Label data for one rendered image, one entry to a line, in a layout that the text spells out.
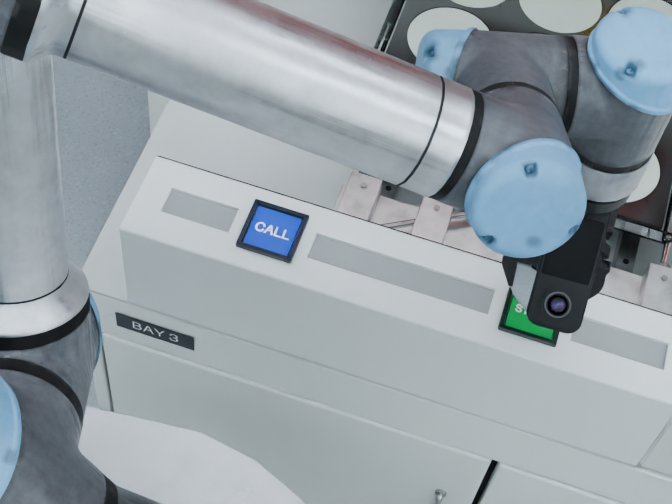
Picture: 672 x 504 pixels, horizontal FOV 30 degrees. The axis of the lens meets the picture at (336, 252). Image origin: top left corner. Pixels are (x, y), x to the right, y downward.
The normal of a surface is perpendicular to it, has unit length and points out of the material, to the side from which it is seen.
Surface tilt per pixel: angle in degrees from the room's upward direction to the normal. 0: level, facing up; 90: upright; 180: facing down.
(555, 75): 29
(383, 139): 62
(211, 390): 90
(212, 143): 0
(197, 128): 0
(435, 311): 0
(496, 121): 18
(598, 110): 66
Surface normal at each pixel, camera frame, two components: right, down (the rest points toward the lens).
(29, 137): 0.70, 0.44
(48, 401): 0.69, -0.61
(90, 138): 0.08, -0.54
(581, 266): -0.13, -0.04
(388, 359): -0.30, 0.79
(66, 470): 0.82, -0.38
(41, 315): 0.45, -0.25
